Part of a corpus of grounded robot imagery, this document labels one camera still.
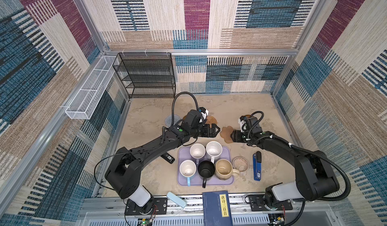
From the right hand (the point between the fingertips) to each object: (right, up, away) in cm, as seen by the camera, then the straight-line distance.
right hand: (235, 137), depth 91 cm
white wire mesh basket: (-92, +19, 0) cm, 94 cm away
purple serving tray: (-31, -10, 0) cm, 32 cm away
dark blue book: (-14, -30, -19) cm, 38 cm away
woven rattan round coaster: (-13, +10, +14) cm, 21 cm away
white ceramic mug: (-13, -8, -2) cm, 15 cm away
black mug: (-18, -16, -8) cm, 26 cm away
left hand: (-14, +7, -11) cm, 19 cm away
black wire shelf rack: (-59, +41, +19) cm, 74 cm away
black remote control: (-39, -10, -6) cm, 41 cm away
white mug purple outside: (-23, -8, -3) cm, 24 cm away
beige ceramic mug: (-8, -16, -8) cm, 20 cm away
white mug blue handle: (-28, -16, -8) cm, 33 cm away
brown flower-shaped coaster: (-4, +1, +8) cm, 9 cm away
